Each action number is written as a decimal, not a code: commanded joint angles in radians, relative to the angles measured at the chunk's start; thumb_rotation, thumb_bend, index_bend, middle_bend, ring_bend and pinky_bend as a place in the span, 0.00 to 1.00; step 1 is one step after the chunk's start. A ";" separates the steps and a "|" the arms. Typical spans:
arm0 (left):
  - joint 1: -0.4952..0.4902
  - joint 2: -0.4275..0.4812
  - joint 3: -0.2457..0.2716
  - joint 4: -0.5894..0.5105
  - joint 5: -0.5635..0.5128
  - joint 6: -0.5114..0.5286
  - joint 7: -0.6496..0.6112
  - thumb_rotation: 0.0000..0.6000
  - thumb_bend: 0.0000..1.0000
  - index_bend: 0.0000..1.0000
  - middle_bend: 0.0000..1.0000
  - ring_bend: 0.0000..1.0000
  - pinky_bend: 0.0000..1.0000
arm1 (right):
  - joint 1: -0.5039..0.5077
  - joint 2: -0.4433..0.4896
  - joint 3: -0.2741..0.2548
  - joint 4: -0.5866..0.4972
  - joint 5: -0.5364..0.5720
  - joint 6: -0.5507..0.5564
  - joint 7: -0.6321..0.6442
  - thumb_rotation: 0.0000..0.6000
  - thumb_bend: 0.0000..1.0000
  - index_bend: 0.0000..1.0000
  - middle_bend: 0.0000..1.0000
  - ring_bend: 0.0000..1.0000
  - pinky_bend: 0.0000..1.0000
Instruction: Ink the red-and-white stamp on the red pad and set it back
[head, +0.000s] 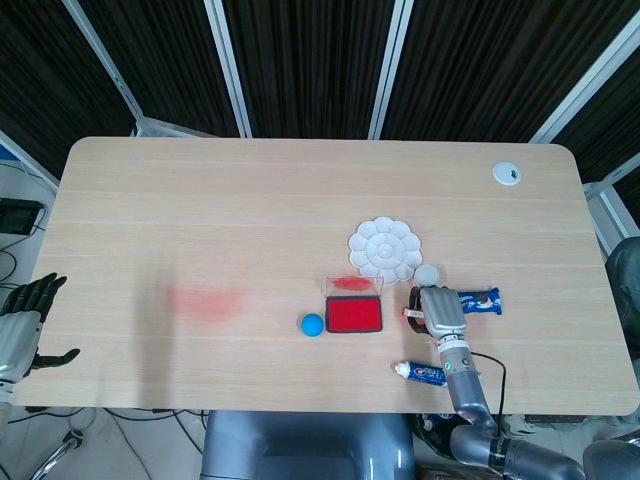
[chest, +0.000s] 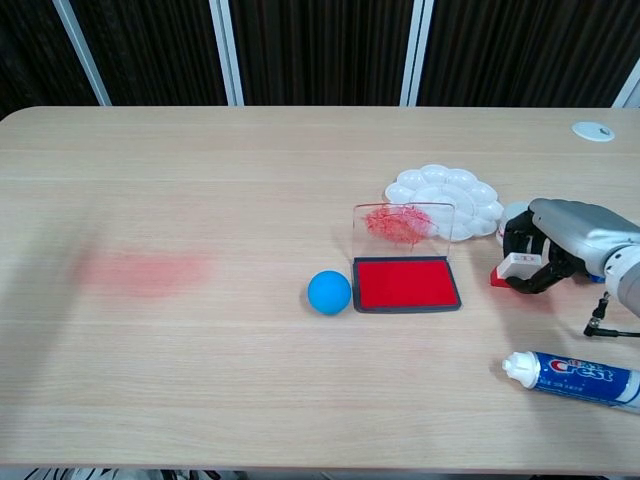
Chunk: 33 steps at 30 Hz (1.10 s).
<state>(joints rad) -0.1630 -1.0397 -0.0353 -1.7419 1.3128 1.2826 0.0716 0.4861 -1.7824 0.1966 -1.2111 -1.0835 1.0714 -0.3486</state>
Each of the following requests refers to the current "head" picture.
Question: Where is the black office chair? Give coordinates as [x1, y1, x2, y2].
[604, 238, 640, 366]

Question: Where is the white partition frame post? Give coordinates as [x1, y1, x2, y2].
[203, 0, 254, 139]
[368, 0, 417, 140]
[582, 152, 640, 247]
[62, 0, 151, 137]
[527, 19, 640, 144]
[0, 128, 60, 191]

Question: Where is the black electronic device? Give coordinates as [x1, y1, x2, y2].
[0, 198, 44, 235]

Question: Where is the white flower paint palette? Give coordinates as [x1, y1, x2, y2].
[347, 216, 424, 287]

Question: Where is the grey blue robot torso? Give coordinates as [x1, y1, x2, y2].
[199, 410, 416, 480]

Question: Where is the blue Oreo cookie packet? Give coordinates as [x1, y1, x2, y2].
[455, 287, 503, 316]

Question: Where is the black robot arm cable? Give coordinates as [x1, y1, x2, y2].
[469, 351, 509, 419]

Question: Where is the red ink pad clear lid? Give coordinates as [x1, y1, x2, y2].
[323, 273, 386, 334]

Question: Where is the black waste bin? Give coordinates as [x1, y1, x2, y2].
[414, 413, 461, 459]

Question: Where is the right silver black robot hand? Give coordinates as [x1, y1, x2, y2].
[407, 284, 469, 344]

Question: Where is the small white round lid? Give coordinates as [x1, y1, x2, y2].
[413, 263, 442, 289]

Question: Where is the chrome chair base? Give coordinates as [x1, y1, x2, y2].
[37, 429, 84, 480]

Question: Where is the white table cable grommet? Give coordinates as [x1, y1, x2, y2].
[492, 160, 523, 187]

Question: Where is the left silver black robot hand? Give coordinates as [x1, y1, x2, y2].
[0, 272, 81, 384]

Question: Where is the blue Crest toothpaste tube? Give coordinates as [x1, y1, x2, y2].
[391, 361, 449, 387]

